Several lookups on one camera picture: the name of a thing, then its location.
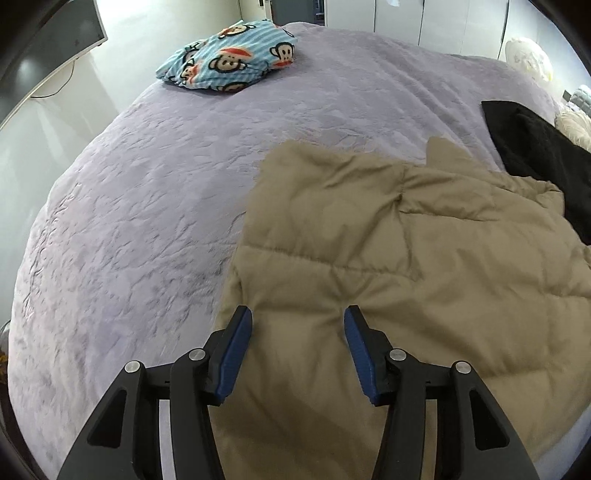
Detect blue monkey print cloth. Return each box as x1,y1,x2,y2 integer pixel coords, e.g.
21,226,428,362
154,19,301,95

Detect white printed pillow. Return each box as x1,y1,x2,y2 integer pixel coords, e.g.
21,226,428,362
504,38,554,84

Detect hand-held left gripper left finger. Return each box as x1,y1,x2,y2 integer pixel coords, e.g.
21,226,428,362
55,305,254,480

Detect grey padded headboard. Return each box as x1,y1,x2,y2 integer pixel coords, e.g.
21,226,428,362
570,85,591,116

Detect purple bed blanket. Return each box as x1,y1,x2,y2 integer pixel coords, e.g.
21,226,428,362
7,23,591,480

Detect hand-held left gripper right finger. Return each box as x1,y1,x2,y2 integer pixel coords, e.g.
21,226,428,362
344,305,541,480

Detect white wardrobe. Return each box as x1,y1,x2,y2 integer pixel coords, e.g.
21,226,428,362
323,0,509,61

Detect dark flat screen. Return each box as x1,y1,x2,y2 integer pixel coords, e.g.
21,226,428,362
0,0,108,134

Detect round cream velvet pillow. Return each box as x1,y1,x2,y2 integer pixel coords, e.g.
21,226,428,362
554,111,591,153

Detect black fleece garment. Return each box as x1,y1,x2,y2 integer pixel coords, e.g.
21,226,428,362
481,100,591,245

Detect beige puffer jacket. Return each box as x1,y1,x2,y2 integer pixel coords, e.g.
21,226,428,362
210,136,591,480

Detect black cable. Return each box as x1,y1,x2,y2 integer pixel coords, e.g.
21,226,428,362
30,60,75,99

